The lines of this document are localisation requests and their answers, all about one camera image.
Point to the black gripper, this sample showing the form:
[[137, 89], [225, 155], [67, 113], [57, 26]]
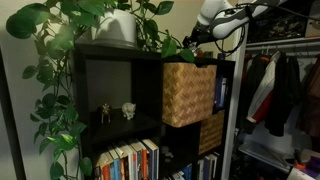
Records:
[[201, 36]]

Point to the wooden parquet table top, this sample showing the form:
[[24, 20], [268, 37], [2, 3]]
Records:
[[186, 96]]

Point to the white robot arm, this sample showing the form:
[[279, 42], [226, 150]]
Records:
[[230, 21]]

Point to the brown woven basket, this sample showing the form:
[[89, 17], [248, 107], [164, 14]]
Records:
[[211, 133]]

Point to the navy book with title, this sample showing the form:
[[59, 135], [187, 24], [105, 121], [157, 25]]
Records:
[[218, 93]]

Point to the light blue white book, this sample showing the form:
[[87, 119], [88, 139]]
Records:
[[224, 91]]

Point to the row of books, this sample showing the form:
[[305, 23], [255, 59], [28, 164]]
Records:
[[146, 86]]

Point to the dark maroon garment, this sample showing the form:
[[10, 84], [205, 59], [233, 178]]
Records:
[[250, 76]]

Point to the white plant pot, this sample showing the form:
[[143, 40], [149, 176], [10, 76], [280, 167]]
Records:
[[116, 26]]

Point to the white red jacket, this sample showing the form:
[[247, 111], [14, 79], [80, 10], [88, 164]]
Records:
[[263, 93]]

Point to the dark patterned box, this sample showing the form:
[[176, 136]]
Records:
[[280, 28]]

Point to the white elephant figurine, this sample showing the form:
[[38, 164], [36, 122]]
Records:
[[128, 110]]

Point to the white closet rod shelf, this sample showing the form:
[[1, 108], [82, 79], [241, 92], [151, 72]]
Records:
[[283, 45]]

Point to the black jacket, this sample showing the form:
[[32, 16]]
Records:
[[283, 100]]

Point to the grey round disc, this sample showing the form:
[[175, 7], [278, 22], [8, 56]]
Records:
[[166, 160], [165, 149], [169, 154]]

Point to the tan box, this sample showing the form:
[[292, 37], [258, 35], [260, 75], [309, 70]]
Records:
[[313, 25]]

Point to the orange spine book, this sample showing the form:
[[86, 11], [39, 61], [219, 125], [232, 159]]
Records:
[[144, 163]]

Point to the brown coat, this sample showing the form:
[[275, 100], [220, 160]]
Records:
[[311, 100]]

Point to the grey blue book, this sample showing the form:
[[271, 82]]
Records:
[[138, 166]]

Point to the white low shelf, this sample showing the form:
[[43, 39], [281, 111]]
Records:
[[263, 156]]

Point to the brown book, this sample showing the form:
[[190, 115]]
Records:
[[122, 170]]

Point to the orange red book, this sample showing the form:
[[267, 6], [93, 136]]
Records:
[[106, 171]]

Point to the dark book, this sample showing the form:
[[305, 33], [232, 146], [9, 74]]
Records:
[[97, 173]]

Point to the small orange item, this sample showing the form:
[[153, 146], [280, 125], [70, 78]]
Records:
[[299, 164]]

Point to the white plastic object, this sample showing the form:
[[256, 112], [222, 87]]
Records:
[[300, 175]]

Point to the green pothos plant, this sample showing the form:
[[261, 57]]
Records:
[[20, 23]]

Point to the purple item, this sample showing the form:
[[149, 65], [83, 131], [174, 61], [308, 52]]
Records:
[[314, 164]]

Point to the dark door strip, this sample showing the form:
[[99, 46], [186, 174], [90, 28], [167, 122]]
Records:
[[11, 133]]

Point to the white door frame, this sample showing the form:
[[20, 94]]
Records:
[[233, 116]]

